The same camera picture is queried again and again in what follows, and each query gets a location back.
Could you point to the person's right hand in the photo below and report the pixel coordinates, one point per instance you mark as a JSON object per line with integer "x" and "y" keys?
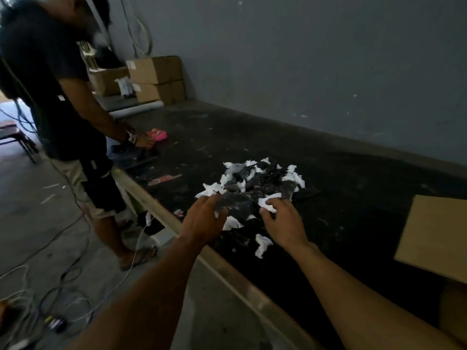
{"x": 288, "y": 225}

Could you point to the person's left hand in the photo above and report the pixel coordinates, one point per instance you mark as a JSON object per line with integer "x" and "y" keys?
{"x": 200, "y": 224}

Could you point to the person's right thumb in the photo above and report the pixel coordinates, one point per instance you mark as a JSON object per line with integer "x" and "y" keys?
{"x": 267, "y": 215}

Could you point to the person's left fingers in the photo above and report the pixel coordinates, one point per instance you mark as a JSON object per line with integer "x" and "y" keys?
{"x": 214, "y": 205}

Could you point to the white paper scrap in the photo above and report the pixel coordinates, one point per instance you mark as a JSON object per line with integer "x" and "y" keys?
{"x": 266, "y": 201}

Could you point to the person's left forearm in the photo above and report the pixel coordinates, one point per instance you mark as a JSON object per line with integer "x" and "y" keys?
{"x": 146, "y": 302}

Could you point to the person's right forearm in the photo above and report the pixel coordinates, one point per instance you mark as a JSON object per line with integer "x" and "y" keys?
{"x": 365, "y": 309}

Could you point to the pile of black and white scraps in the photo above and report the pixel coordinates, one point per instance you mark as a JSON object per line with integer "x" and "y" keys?
{"x": 255, "y": 184}

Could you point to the red strip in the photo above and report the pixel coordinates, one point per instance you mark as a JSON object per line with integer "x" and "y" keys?
{"x": 164, "y": 179}

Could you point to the pink packet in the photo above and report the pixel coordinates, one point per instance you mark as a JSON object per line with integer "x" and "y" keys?
{"x": 157, "y": 134}

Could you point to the black sheet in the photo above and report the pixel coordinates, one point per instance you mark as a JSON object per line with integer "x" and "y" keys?
{"x": 133, "y": 156}

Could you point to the white paper roll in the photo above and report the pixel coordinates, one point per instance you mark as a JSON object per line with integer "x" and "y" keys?
{"x": 137, "y": 109}

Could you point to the brown cardboard box with label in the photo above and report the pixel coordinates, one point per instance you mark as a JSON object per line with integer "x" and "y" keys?
{"x": 162, "y": 92}

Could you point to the white bottles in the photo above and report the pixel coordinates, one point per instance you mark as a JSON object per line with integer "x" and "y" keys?
{"x": 124, "y": 87}

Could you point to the large brown cardboard box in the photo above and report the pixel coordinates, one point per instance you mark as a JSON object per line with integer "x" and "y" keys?
{"x": 155, "y": 69}

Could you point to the open brown cardboard box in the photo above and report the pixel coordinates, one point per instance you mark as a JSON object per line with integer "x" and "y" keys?
{"x": 107, "y": 81}

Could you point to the brown cardboard sheet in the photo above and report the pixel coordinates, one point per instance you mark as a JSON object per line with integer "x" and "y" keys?
{"x": 436, "y": 236}

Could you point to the black floor device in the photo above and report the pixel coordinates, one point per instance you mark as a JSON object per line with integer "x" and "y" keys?
{"x": 56, "y": 324}

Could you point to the dark metal chair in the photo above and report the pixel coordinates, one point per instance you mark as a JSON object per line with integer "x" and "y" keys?
{"x": 12, "y": 136}

